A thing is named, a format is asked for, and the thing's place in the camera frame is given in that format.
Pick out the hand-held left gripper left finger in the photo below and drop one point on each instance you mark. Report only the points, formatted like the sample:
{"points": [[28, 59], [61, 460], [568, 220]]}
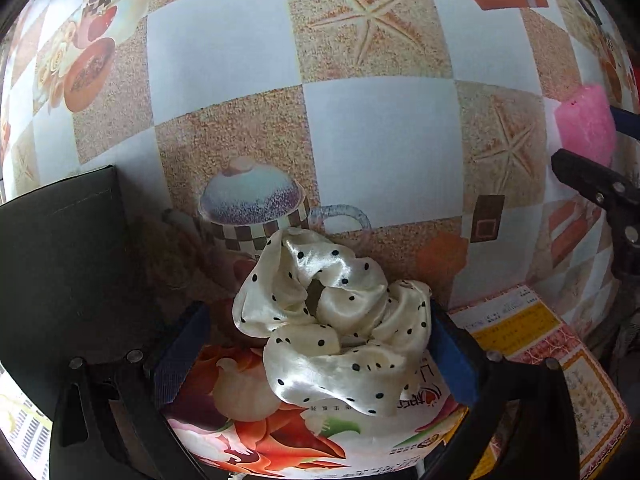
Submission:
{"points": [[180, 355]]}

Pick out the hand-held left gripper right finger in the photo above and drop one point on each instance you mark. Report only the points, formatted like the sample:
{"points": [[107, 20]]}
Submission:
{"points": [[457, 365]]}

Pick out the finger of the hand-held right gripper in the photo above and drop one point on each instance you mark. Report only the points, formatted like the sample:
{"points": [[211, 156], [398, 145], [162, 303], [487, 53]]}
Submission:
{"points": [[627, 121], [590, 177]]}

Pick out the pink fluffy scrunchie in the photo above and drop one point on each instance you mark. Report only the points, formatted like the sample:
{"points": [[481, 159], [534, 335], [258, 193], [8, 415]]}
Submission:
{"points": [[585, 125]]}

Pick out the floral printed cardboard box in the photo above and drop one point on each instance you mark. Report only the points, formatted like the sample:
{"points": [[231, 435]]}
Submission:
{"points": [[250, 435]]}

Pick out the white polka dot scrunchie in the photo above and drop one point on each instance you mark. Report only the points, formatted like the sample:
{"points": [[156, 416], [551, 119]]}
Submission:
{"points": [[325, 360]]}

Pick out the window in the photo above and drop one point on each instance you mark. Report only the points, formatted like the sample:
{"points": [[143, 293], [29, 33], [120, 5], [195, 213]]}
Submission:
{"points": [[22, 420]]}

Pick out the printed checkered tablecloth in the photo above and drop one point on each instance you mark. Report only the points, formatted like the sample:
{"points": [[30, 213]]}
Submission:
{"points": [[225, 70]]}

